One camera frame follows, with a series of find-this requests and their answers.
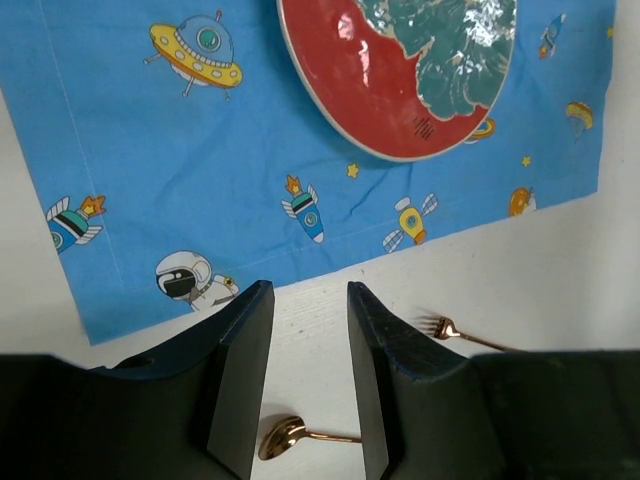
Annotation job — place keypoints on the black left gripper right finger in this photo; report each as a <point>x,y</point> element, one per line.
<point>415,398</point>

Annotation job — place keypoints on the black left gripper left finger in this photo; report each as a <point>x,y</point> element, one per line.
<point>189,407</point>

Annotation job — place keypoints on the copper fork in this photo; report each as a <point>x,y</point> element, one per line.
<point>443,328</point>

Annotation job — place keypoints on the copper spoon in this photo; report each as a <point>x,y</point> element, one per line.
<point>287,432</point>

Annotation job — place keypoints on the blue space-print cloth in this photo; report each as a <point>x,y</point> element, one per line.
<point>178,156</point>

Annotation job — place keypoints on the red and teal plate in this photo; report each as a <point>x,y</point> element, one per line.
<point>402,80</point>

